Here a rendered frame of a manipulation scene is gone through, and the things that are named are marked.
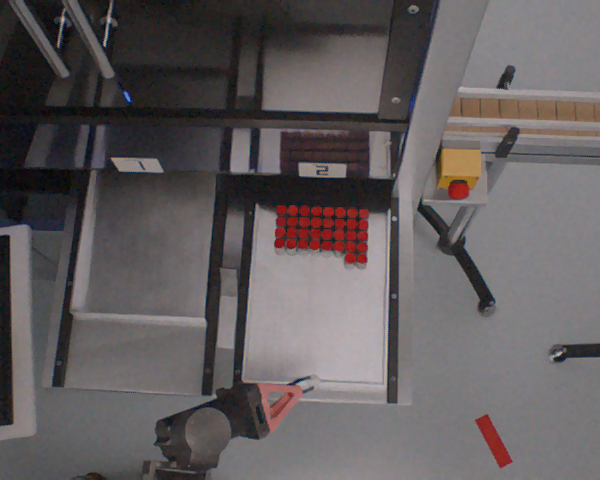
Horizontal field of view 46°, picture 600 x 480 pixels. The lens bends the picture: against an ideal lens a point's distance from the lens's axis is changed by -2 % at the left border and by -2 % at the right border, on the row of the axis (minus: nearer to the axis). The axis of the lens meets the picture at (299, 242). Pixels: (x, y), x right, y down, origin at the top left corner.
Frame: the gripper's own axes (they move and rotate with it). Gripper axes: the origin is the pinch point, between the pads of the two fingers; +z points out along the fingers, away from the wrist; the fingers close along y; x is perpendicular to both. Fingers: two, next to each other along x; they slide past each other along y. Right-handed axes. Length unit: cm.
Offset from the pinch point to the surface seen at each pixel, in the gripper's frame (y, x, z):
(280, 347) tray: 30.4, -2.0, 16.1
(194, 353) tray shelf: 39.1, -5.1, 2.6
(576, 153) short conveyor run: 2, -23, 78
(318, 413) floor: 100, 31, 60
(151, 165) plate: 35, -41, 2
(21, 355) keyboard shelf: 65, -13, -24
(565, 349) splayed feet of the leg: 57, 32, 123
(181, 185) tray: 45, -38, 12
